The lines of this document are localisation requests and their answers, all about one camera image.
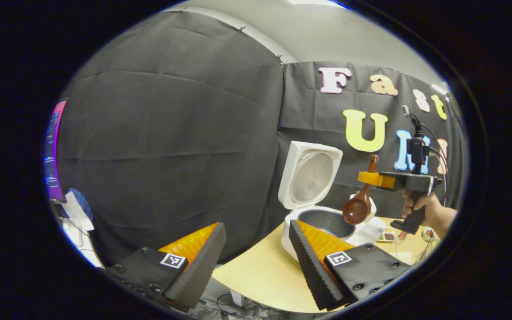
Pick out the computer monitor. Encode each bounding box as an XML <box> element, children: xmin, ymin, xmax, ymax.
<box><xmin>44</xmin><ymin>99</ymin><xmax>69</xmax><ymax>203</ymax></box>

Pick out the brown wooden spoon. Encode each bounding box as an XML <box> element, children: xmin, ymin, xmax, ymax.
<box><xmin>343</xmin><ymin>154</ymin><xmax>380</xmax><ymax>225</ymax></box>

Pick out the ceiling light panel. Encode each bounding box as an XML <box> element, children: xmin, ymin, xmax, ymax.
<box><xmin>288</xmin><ymin>0</ymin><xmax>345</xmax><ymax>8</ymax></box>

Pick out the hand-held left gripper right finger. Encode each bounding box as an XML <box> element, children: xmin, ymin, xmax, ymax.
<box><xmin>288</xmin><ymin>220</ymin><xmax>414</xmax><ymax>312</ymax></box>

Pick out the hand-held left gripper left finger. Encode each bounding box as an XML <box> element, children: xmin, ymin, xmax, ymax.
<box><xmin>107</xmin><ymin>223</ymin><xmax>228</xmax><ymax>311</ymax></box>

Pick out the white and blue cloth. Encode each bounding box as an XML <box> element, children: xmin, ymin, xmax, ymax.
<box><xmin>63</xmin><ymin>188</ymin><xmax>95</xmax><ymax>232</ymax></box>

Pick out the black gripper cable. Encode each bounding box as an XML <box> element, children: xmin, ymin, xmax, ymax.
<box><xmin>420</xmin><ymin>124</ymin><xmax>450</xmax><ymax>205</ymax></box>

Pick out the black backdrop cloth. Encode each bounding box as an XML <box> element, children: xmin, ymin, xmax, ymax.
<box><xmin>54</xmin><ymin>9</ymin><xmax>468</xmax><ymax>267</ymax></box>

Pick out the white rice cooker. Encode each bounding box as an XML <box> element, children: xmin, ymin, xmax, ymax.
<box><xmin>277</xmin><ymin>141</ymin><xmax>388</xmax><ymax>260</ymax></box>

